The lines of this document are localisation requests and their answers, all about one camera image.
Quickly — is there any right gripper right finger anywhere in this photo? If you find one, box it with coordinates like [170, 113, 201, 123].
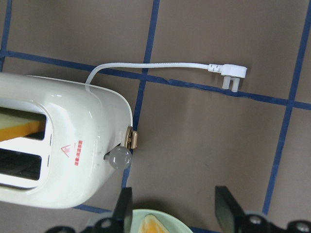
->
[214, 186, 245, 233]

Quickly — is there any light green plate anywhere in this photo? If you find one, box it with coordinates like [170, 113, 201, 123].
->
[130, 209, 192, 233]

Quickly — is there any white two-slot toaster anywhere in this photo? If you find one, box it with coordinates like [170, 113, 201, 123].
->
[0, 73, 133, 209]

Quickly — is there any grey toaster lever knob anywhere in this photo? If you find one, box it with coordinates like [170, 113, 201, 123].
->
[104, 146, 132, 170]

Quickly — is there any gold toaster dial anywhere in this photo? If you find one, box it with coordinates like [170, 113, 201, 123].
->
[123, 126, 138, 149]

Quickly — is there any white toaster power cable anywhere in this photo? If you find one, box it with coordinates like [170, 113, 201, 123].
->
[85, 62, 249, 93]

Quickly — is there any triangular bread on plate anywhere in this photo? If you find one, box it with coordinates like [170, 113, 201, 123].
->
[138, 214, 169, 233]

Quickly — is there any toast slice in toaster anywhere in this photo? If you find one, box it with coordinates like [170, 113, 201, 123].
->
[0, 113, 46, 142]

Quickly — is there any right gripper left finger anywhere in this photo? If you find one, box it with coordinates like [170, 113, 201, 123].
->
[112, 187, 133, 233]

